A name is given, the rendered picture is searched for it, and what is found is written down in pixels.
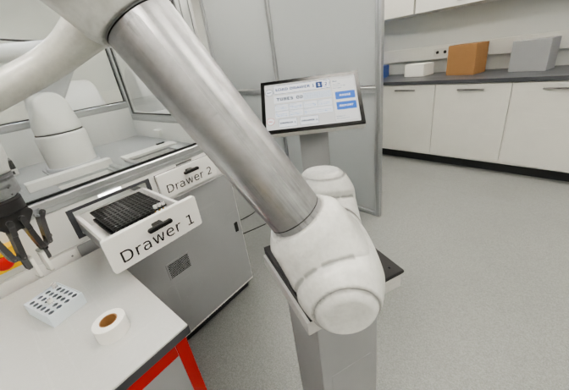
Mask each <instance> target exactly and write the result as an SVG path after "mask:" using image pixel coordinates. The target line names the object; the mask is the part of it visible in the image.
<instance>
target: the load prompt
mask: <svg viewBox="0 0 569 390"><path fill-rule="evenodd" d="M329 87H330V81H329V79H327V80H315V81H308V82H302V83H295V84H289V85H276V86H274V87H273V94H274V95H277V94H284V93H291V92H297V91H309V90H316V89H323V88H329Z"/></svg>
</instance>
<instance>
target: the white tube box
mask: <svg viewBox="0 0 569 390"><path fill-rule="evenodd" d="M56 284H57V285H58V287H57V288H55V289H53V288H52V287H49V288H47V289H46V290H44V291H43V292H41V293H40V294H38V295H37V296H36V297H34V298H33V299H31V300H29V301H28V302H26V303H25V304H23V306H24V307H25V308H26V309H27V311H28V312H29V314H30V315H32V316H34V317H35V318H37V319H39V320H41V321H43V322H45V323H46V324H48V325H50V326H51V327H54V328H55V327H56V326H58V325H59V324H60V323H61V322H63V321H64V320H66V319H67V318H68V317H69V316H71V315H72V314H73V313H75V312H76V311H77V310H78V309H79V308H80V307H82V306H83V305H84V304H86V303H87V301H86V298H85V297H84V295H83V293H82V292H80V291H78V290H75V289H73V288H70V287H68V286H65V285H63V284H61V283H56ZM50 297H51V298H52V299H53V301H54V303H53V304H51V305H49V304H48V303H47V302H46V300H47V299H48V298H50Z"/></svg>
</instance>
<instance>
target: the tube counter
mask: <svg viewBox="0 0 569 390"><path fill-rule="evenodd" d="M330 96H332V95H331V89H329V90H323V91H310V92H303V93H296V100H297V101H302V100H309V99H316V98H323V97H330Z"/></svg>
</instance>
